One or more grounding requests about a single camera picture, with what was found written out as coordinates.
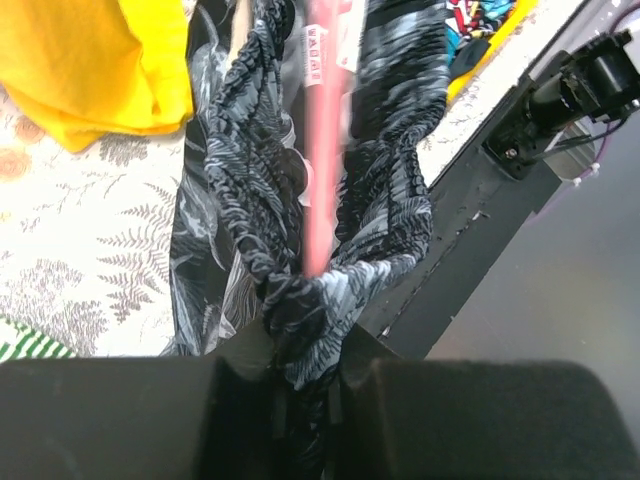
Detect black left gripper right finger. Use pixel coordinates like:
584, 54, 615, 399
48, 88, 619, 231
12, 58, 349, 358
335, 327, 625, 479

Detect yellow plastic tray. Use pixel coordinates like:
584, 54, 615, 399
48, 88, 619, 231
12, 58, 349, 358
447, 0, 538, 103

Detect dark leaf-print shorts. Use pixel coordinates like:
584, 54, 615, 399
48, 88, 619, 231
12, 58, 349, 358
169, 1, 449, 479

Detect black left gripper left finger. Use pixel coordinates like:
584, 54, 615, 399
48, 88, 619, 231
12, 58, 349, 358
1, 322, 274, 479

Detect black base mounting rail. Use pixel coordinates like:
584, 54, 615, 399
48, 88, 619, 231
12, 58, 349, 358
357, 19, 640, 361

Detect floral patterned table mat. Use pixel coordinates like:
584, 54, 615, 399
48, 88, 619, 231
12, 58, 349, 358
0, 0, 601, 357

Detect green white striped garment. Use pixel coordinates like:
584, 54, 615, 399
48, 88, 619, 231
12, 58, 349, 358
0, 316, 76, 362

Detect colorful comic-print garment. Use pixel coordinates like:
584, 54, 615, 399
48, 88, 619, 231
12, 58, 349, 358
445, 0, 516, 80

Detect yellow shorts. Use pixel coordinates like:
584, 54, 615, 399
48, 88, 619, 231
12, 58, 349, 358
1, 1, 194, 152

